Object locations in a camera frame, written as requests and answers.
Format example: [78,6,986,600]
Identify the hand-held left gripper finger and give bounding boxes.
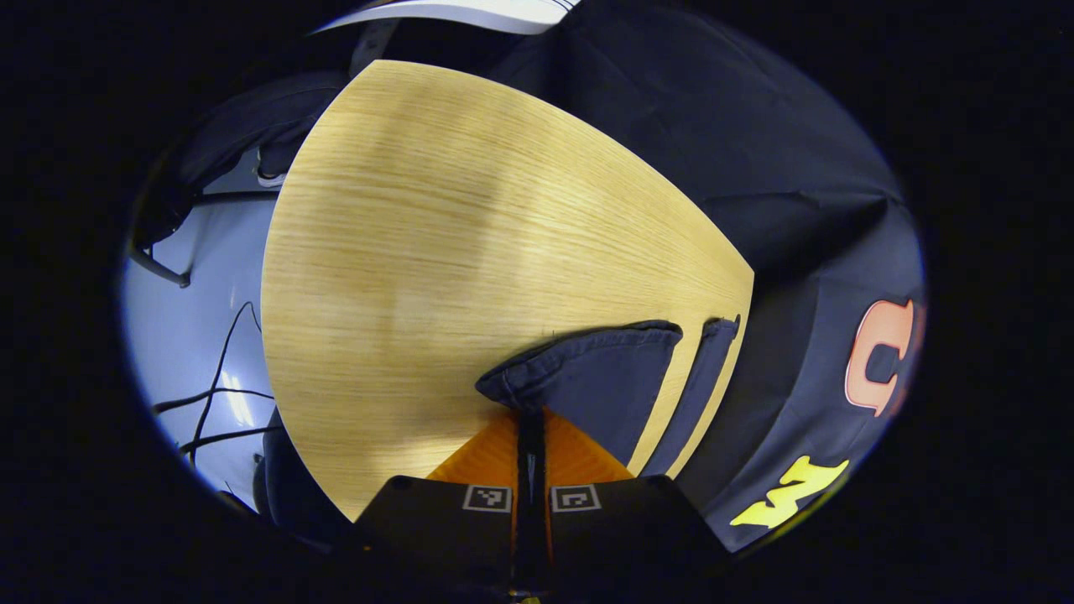
[530,407,733,598]
[334,407,533,598]

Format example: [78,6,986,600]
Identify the dark grey jeans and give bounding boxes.
[475,315,741,479]

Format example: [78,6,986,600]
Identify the black metal tube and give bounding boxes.
[126,242,194,289]

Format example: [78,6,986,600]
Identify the dark cloth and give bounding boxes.
[134,71,353,253]

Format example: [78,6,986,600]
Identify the black cable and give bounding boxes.
[178,426,284,456]
[189,300,263,466]
[153,386,276,415]

